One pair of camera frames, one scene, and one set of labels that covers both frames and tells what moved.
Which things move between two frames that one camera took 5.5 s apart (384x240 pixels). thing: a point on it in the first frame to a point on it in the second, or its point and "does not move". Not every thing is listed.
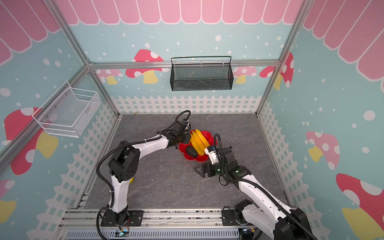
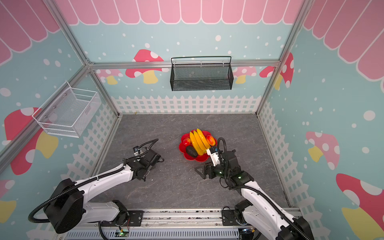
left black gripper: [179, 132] to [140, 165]
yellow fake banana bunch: [198, 142] does not move
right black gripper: [204, 169] does not move
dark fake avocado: [191, 151] does not move
